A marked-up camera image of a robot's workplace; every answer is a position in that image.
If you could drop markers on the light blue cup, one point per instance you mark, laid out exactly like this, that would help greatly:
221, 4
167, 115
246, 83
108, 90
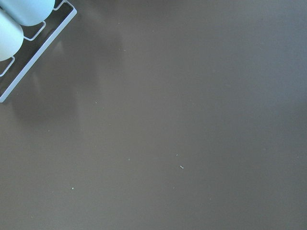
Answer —
28, 12
11, 36

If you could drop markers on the white wire dish rack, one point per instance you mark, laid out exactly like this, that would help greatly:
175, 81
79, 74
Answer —
37, 39

